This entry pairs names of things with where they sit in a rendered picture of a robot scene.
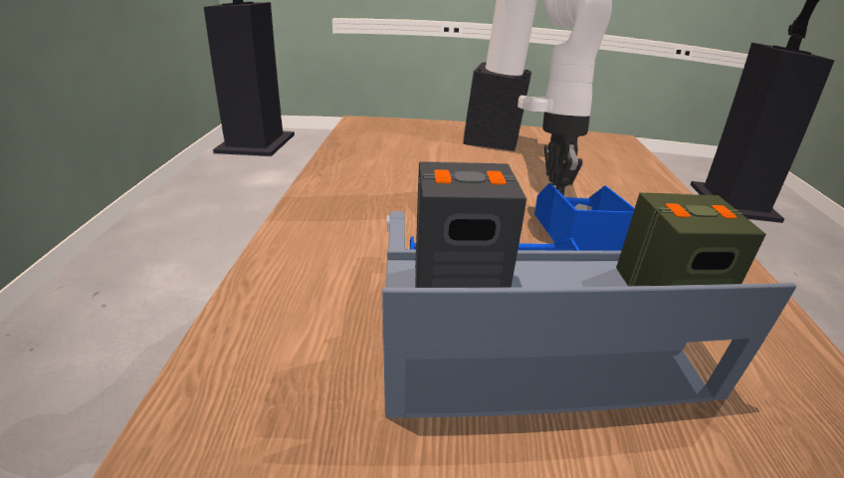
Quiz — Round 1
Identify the olive green case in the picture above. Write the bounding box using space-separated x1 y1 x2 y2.
616 192 766 286

